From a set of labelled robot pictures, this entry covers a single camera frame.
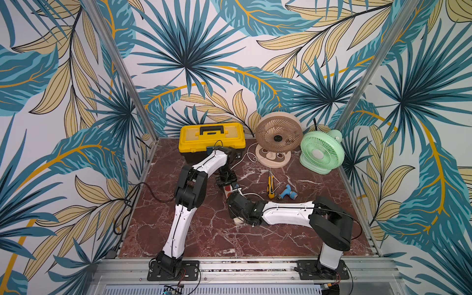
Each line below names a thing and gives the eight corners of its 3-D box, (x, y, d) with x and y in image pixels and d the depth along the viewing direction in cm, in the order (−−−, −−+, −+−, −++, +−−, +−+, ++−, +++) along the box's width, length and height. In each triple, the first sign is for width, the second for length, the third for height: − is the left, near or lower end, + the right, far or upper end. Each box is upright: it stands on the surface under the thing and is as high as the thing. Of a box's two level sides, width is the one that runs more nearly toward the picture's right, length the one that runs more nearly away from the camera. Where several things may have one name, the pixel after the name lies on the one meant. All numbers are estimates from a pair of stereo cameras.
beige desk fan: (256, 167, 107) (262, 127, 82) (254, 152, 114) (260, 111, 89) (290, 168, 107) (306, 128, 83) (287, 153, 114) (301, 112, 90)
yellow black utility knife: (267, 198, 96) (267, 196, 94) (266, 178, 104) (267, 175, 102) (273, 199, 96) (274, 196, 94) (272, 178, 103) (273, 176, 101)
